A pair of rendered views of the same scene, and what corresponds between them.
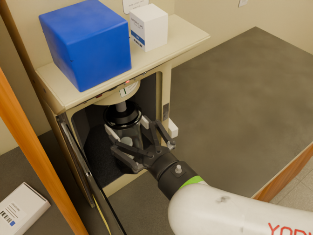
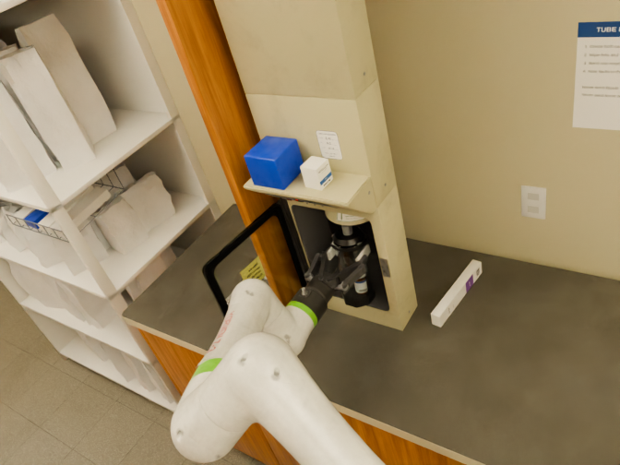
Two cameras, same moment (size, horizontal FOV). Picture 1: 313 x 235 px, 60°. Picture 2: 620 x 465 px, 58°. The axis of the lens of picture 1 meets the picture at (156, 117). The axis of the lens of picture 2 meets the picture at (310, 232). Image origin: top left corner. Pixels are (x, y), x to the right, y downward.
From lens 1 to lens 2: 122 cm
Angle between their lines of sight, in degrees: 58
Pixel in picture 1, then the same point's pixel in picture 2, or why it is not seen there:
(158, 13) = (314, 166)
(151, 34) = (306, 177)
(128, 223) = (314, 335)
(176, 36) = (334, 190)
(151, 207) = (337, 344)
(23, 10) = (261, 130)
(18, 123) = (232, 182)
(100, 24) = (265, 155)
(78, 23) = (263, 149)
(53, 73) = not seen: hidden behind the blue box
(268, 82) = not seen: outside the picture
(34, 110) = not seen: hidden behind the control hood
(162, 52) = (309, 193)
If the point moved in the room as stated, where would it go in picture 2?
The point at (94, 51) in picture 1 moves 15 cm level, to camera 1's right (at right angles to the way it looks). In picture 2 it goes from (256, 166) to (273, 195)
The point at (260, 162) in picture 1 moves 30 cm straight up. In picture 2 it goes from (456, 425) to (446, 351)
